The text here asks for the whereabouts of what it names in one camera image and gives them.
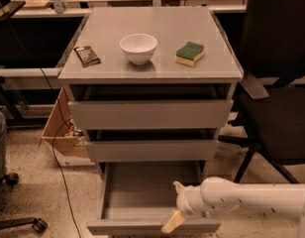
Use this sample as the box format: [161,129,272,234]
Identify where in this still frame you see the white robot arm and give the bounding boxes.
[161,177,305,238]

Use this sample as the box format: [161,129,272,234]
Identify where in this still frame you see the green yellow sponge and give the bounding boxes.
[175,42,204,67]

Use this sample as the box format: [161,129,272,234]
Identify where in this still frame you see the wooden box on floor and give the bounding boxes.
[42,88,92,167]

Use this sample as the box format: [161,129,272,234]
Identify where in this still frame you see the dark snack packet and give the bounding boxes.
[74,46,101,67]

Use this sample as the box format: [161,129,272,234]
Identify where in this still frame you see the black floor cable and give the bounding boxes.
[0,0,82,238]

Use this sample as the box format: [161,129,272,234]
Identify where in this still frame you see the grey middle drawer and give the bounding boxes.
[85,129,218,163]

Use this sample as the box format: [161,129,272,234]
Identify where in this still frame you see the grey chair at left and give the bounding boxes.
[0,111,48,233]

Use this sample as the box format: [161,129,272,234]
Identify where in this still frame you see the grey bottom drawer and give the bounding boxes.
[86,161,222,236]

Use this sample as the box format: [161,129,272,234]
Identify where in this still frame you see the grey top drawer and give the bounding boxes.
[67,84,235,131]

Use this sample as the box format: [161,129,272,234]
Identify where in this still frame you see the black office chair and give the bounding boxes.
[219,0,305,183]

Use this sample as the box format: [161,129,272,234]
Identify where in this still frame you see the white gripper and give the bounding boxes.
[161,181,206,234]

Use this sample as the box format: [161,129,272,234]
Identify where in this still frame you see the grey drawer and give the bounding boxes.
[86,161,222,236]
[67,84,235,131]
[85,129,218,163]

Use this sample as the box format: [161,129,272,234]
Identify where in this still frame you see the grey drawer cabinet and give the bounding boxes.
[58,7,243,176]

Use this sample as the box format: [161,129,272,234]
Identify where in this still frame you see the white bowl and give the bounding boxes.
[120,34,157,64]

